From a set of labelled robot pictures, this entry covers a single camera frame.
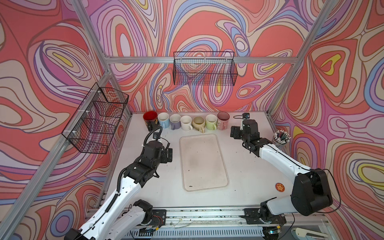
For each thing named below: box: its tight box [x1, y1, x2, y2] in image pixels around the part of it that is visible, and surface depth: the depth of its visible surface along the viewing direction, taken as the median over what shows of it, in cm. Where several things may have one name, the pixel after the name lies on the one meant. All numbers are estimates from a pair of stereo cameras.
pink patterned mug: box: [216, 111, 230, 131], surface depth 104 cm
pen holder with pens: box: [273, 129, 291, 147], surface depth 86 cm
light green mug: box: [205, 114, 218, 131], surface depth 106 cm
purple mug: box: [169, 113, 182, 131], surface depth 109 cm
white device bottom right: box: [295, 227, 329, 238], surface depth 68 cm
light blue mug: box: [157, 112, 170, 129], surface depth 107 cm
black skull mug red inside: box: [143, 110, 160, 131], surface depth 106 cm
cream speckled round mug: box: [192, 116, 206, 133], surface depth 106 cm
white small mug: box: [180, 115, 193, 132], surface depth 104 cm
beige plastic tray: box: [179, 133, 230, 192], surface depth 93 cm
